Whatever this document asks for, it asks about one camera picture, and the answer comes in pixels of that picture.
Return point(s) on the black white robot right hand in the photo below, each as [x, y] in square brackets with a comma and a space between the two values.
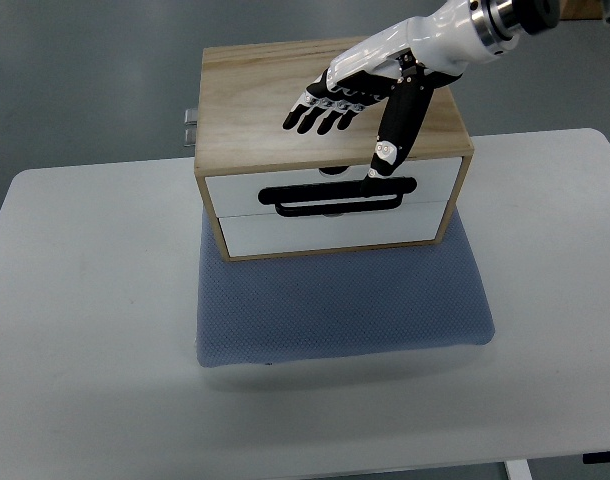
[402, 65]

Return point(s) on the white top drawer black handle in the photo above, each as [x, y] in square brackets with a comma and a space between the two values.
[414, 181]

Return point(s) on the wooden drawer cabinet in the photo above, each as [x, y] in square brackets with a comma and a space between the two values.
[246, 92]

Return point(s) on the white bottom drawer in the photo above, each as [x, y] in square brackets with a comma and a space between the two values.
[271, 234]

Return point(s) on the cardboard box corner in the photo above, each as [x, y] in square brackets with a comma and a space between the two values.
[573, 10]

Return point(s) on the metal clamp behind cabinet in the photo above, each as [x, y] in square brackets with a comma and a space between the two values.
[190, 126]

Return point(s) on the blue grey cushion mat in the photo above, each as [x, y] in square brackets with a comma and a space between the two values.
[339, 305]

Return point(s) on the white table leg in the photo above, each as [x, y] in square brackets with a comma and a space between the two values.
[518, 470]

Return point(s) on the black table control panel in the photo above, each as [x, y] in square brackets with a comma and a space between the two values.
[596, 458]

